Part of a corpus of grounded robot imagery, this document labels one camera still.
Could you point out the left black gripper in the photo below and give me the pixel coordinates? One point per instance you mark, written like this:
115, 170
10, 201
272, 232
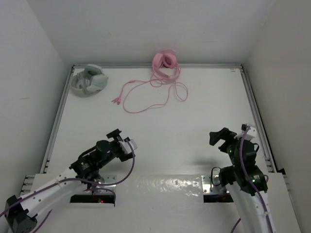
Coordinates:
115, 135

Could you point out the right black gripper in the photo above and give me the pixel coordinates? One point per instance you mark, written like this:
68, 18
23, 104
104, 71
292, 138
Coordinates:
225, 134

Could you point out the pink headphones with cable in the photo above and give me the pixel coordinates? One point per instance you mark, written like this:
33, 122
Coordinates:
164, 60

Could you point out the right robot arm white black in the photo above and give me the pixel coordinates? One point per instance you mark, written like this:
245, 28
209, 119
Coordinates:
243, 180

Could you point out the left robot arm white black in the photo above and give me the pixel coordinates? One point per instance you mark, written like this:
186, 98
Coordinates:
27, 213

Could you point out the white grey headphones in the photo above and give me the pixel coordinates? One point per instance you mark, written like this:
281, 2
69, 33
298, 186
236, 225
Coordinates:
89, 82

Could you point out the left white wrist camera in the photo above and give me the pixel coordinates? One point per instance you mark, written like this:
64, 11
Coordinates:
128, 146

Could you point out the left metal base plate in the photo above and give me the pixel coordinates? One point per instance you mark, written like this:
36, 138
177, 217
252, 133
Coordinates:
100, 189

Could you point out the metal base plate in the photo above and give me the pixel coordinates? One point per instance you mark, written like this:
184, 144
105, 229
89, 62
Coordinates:
209, 184
100, 189

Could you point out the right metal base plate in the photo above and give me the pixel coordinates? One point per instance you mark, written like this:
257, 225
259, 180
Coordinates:
209, 184

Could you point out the aluminium table frame rail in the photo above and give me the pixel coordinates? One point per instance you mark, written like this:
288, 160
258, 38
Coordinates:
184, 120

